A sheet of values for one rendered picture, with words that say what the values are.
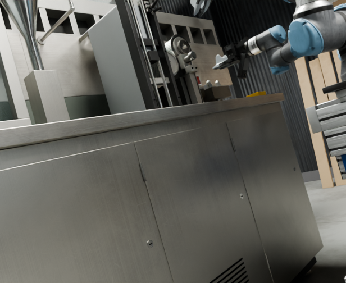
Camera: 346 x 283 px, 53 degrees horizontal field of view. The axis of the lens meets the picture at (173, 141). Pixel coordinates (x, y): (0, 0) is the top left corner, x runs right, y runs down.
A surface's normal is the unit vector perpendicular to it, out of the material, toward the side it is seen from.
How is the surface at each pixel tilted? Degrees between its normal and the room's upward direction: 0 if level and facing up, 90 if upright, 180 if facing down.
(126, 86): 90
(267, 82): 90
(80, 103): 90
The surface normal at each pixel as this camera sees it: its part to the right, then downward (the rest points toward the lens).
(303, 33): -0.90, 0.38
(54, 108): 0.69, -0.23
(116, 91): -0.67, 0.16
